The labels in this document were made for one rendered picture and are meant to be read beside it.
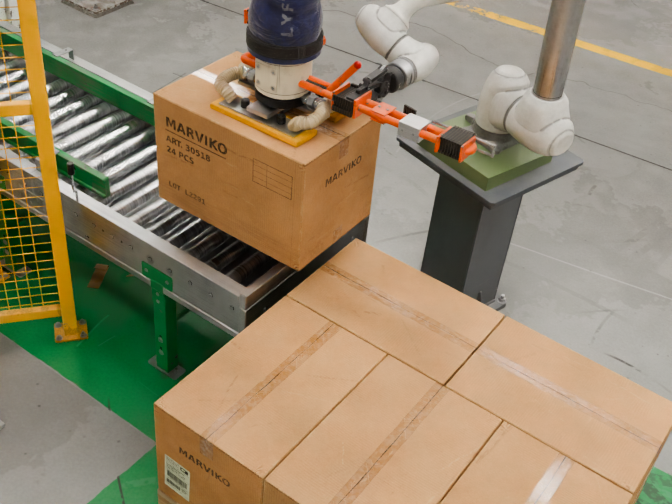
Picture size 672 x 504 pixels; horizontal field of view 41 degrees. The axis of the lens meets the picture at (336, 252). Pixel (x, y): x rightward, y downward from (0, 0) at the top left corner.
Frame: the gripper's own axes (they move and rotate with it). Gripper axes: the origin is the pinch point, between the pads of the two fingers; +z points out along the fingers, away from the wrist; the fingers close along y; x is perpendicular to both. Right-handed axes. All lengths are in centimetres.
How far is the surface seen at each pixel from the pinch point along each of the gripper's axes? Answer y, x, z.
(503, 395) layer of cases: 66, -69, 11
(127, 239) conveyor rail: 65, 63, 34
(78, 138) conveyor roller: 66, 122, 2
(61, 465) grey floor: 120, 44, 85
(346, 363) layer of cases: 66, -27, 31
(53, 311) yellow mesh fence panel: 107, 91, 47
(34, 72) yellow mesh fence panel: 8, 87, 44
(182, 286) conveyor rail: 72, 38, 34
